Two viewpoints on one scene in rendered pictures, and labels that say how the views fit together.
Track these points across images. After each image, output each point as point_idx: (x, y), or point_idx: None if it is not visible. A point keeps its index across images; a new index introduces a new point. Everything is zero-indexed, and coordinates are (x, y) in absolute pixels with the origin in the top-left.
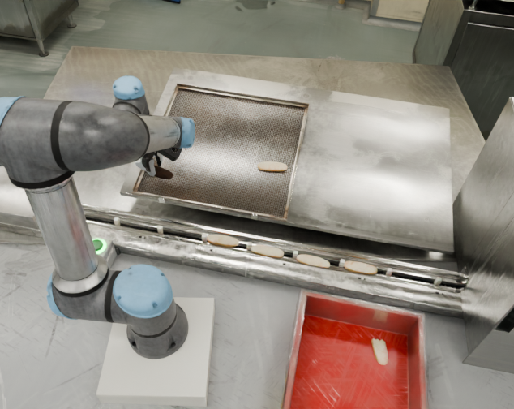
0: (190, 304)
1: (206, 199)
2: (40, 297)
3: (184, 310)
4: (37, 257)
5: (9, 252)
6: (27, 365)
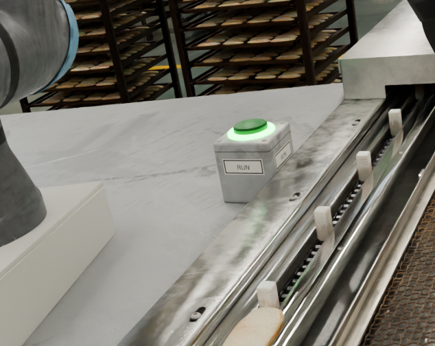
0: None
1: (428, 253)
2: (195, 155)
3: None
4: (295, 135)
5: (314, 114)
6: (62, 171)
